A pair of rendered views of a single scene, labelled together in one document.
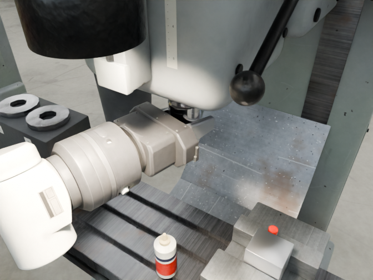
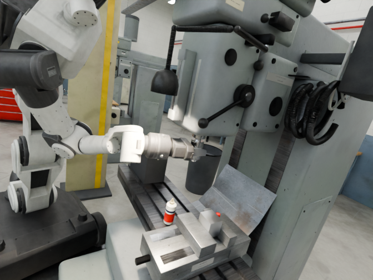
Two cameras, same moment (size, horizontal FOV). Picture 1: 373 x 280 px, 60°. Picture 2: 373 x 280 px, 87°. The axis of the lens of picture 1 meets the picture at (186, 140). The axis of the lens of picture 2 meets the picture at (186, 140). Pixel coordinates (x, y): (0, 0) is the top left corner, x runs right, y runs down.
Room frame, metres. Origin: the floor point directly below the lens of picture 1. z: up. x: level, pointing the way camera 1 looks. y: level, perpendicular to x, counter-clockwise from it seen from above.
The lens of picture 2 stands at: (-0.27, -0.22, 1.46)
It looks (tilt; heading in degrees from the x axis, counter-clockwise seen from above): 16 degrees down; 22
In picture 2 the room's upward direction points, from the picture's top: 12 degrees clockwise
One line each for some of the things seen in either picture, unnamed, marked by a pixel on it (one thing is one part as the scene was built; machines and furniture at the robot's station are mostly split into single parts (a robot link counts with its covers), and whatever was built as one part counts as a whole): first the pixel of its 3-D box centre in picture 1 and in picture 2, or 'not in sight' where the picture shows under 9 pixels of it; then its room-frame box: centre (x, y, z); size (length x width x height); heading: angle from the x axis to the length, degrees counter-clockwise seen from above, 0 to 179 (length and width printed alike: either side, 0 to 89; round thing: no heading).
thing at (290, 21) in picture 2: not in sight; (274, 21); (0.37, -0.15, 1.66); 0.12 x 0.04 x 0.04; 147
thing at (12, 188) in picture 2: not in sight; (33, 193); (0.33, 0.90, 0.68); 0.21 x 0.20 x 0.13; 72
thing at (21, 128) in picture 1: (44, 144); (148, 158); (0.62, 0.34, 1.02); 0.22 x 0.12 x 0.20; 59
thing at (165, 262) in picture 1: (165, 252); (170, 210); (0.35, 0.04, 0.97); 0.04 x 0.04 x 0.11
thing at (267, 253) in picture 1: (267, 257); (209, 223); (0.31, -0.13, 1.03); 0.06 x 0.05 x 0.06; 56
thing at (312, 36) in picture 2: not in sight; (304, 59); (0.81, -0.27, 1.66); 0.80 x 0.23 x 0.20; 147
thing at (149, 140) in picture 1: (132, 149); (172, 148); (0.33, 0.07, 1.23); 0.13 x 0.12 x 0.10; 43
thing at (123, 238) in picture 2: not in sight; (174, 246); (0.39, 0.00, 0.78); 0.50 x 0.35 x 0.12; 147
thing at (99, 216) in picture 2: not in sight; (97, 228); (0.50, 0.55, 0.50); 0.20 x 0.05 x 0.20; 72
